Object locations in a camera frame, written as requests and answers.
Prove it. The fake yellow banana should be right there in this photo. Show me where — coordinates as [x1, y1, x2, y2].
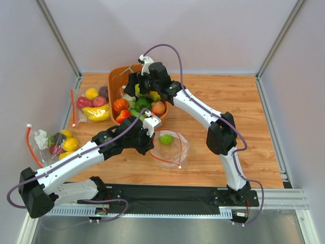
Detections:
[82, 104, 111, 121]

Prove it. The yellow orange fake mango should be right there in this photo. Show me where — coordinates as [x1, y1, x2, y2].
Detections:
[149, 91, 161, 102]

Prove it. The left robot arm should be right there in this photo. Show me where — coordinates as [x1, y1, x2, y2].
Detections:
[18, 116, 161, 219]

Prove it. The clear zip bag orange seal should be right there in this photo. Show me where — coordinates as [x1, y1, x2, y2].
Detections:
[149, 129, 190, 170]

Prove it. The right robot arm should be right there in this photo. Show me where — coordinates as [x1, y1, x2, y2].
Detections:
[124, 62, 251, 203]

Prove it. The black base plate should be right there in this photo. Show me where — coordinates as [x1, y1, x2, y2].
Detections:
[77, 182, 260, 217]

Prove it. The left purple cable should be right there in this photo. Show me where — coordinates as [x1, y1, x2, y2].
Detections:
[6, 108, 153, 231]

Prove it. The yellow fake fruit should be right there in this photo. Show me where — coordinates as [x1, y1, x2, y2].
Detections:
[62, 137, 79, 151]

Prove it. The yellow fake lemon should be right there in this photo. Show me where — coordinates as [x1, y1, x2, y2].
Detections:
[85, 88, 99, 100]

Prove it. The small orange fake pumpkin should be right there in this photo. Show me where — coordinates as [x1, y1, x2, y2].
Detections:
[113, 98, 129, 114]

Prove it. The zip bag near left wall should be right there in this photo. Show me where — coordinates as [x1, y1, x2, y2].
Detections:
[26, 124, 80, 168]

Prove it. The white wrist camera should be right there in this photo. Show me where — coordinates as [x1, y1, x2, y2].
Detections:
[138, 54, 154, 75]
[143, 111, 162, 138]

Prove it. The zip bag with banana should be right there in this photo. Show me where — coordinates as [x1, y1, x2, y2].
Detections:
[71, 85, 111, 128]

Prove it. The purple fake fruit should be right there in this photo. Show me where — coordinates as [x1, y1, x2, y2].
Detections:
[99, 85, 109, 99]

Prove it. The red fake pepper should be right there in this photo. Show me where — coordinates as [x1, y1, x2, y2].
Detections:
[76, 96, 93, 109]

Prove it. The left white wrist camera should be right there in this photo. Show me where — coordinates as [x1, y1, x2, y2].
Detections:
[143, 111, 162, 138]

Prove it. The green fake cucumber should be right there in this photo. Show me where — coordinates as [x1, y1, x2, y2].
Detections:
[129, 109, 146, 121]

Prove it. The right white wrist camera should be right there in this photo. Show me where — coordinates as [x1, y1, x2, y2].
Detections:
[138, 54, 154, 75]

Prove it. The green fake bell pepper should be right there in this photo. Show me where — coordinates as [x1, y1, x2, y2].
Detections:
[135, 97, 151, 112]

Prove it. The green fake pumpkin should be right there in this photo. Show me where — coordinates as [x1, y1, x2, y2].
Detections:
[119, 63, 142, 76]

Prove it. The orange plastic basket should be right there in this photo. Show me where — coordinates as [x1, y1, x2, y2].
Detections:
[108, 63, 169, 127]

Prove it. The green fake apple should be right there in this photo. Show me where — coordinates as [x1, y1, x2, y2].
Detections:
[159, 135, 173, 145]
[135, 84, 141, 97]

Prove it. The white fake cauliflower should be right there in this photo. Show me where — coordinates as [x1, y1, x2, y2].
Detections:
[122, 94, 137, 109]

